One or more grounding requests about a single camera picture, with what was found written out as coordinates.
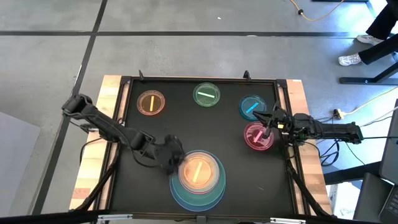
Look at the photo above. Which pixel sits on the large blue plastic plate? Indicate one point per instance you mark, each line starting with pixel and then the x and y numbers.
pixel 202 210

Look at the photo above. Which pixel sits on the yellow white power plug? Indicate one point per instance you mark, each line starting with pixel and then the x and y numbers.
pixel 339 114

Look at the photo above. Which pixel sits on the black table clamp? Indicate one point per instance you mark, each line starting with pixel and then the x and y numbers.
pixel 141 75
pixel 247 75

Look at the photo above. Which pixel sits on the grey laptop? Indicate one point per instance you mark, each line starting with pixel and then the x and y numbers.
pixel 391 205

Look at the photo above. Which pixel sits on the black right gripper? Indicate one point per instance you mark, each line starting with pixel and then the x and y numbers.
pixel 286 123

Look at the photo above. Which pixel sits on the pink plastic plate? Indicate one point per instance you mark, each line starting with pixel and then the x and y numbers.
pixel 199 192

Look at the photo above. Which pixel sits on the dark grey case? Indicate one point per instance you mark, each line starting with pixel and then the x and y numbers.
pixel 370 199

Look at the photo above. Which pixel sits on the small red transparent plate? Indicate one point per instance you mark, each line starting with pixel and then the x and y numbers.
pixel 253 141

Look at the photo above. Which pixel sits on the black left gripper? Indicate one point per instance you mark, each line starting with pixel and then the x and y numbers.
pixel 164 152

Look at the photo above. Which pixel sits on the black frame crossbar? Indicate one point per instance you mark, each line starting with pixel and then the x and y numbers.
pixel 46 217

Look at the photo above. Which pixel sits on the small blue transparent plate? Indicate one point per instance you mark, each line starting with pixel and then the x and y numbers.
pixel 247 104

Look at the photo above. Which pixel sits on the person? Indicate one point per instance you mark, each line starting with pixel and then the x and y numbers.
pixel 379 49

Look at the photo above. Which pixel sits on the silver frame bracket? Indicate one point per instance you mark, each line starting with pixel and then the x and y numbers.
pixel 287 220
pixel 115 217

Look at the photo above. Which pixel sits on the small green transparent plate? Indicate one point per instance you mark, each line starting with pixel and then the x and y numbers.
pixel 206 100

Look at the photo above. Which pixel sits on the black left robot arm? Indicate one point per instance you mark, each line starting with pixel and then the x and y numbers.
pixel 102 124

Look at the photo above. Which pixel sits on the black desk leg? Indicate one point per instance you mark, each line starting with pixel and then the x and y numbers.
pixel 367 80

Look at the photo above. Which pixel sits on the large blue orange dish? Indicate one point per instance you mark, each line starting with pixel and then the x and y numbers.
pixel 214 197

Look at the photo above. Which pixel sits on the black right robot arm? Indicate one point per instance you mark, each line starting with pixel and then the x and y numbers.
pixel 335 130

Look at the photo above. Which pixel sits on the dark computer monitor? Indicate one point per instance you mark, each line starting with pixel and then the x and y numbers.
pixel 390 149

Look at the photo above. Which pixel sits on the orange transparent plate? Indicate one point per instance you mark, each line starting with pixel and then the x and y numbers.
pixel 144 102
pixel 199 171

